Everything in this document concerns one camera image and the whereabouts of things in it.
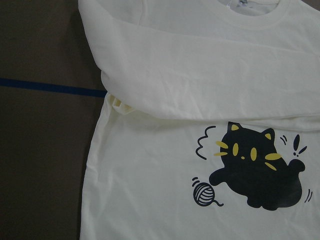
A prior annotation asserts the cream long-sleeve cat shirt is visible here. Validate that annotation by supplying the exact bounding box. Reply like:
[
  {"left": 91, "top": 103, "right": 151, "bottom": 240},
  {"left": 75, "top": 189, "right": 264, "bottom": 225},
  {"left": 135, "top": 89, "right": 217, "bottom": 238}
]
[{"left": 78, "top": 0, "right": 320, "bottom": 240}]

